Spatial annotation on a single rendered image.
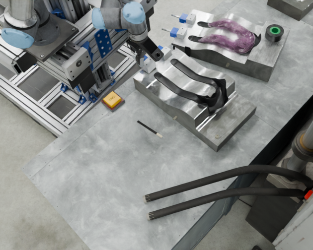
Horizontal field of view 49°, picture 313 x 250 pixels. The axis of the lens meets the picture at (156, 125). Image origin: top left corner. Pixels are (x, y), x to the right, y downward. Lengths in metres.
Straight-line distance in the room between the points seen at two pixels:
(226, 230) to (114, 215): 0.96
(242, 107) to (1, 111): 1.94
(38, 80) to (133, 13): 1.51
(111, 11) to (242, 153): 0.76
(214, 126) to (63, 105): 1.28
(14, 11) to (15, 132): 1.50
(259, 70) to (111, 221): 0.93
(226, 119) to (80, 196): 0.68
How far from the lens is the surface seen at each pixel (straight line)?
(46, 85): 2.60
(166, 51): 1.62
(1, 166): 2.65
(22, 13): 1.37
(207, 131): 1.45
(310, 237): 0.87
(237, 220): 2.22
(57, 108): 2.45
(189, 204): 1.33
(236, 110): 1.51
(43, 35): 1.60
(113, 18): 1.30
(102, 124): 1.58
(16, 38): 1.43
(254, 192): 1.32
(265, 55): 1.65
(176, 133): 1.51
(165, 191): 1.35
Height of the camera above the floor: 2.12
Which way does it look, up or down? 59 degrees down
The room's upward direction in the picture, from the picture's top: 9 degrees counter-clockwise
